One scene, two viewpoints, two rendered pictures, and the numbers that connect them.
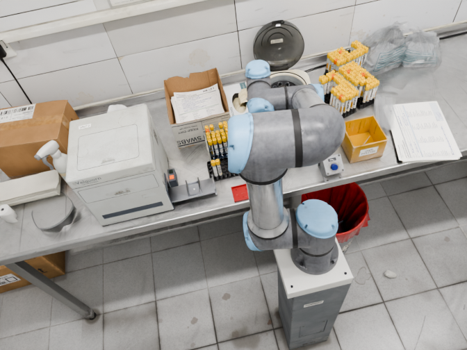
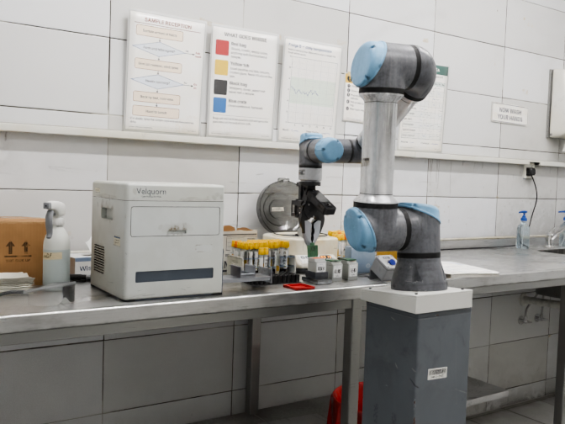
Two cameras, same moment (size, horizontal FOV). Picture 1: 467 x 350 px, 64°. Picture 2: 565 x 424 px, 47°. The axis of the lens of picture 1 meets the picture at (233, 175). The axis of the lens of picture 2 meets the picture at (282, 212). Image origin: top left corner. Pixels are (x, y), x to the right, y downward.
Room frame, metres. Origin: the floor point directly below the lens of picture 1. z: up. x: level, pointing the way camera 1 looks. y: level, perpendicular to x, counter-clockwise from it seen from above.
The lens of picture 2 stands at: (-0.84, 0.99, 1.20)
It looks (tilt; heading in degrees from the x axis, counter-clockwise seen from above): 3 degrees down; 330
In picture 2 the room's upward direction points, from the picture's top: 2 degrees clockwise
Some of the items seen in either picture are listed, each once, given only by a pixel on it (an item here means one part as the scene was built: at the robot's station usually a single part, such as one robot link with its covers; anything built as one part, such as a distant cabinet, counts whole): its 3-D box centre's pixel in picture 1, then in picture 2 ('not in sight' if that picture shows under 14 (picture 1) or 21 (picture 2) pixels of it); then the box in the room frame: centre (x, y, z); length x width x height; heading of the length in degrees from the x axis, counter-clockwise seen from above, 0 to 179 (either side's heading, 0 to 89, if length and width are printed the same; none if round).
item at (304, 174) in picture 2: not in sight; (308, 175); (0.92, -0.13, 1.21); 0.08 x 0.08 x 0.05
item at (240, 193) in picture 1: (241, 192); (298, 286); (0.78, -0.02, 0.88); 0.07 x 0.07 x 0.01; 4
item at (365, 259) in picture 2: not in sight; (359, 260); (0.94, -0.36, 0.92); 0.10 x 0.07 x 0.10; 89
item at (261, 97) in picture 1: (265, 102); (330, 151); (0.81, -0.13, 1.29); 0.11 x 0.11 x 0.08; 82
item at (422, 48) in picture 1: (422, 44); not in sight; (1.36, -0.95, 0.94); 0.20 x 0.17 x 0.14; 68
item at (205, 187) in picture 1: (187, 189); (235, 274); (0.81, 0.18, 0.92); 0.21 x 0.07 x 0.05; 94
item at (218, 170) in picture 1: (228, 160); (271, 264); (0.91, 0.01, 0.93); 0.17 x 0.09 x 0.11; 94
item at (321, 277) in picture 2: not in sight; (316, 276); (0.86, -0.13, 0.89); 0.09 x 0.05 x 0.04; 1
